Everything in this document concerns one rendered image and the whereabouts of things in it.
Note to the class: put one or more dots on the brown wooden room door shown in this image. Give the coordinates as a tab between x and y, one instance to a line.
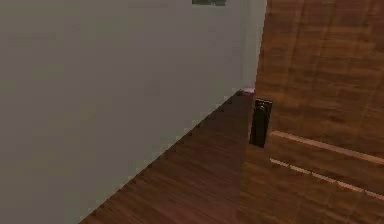
320	66

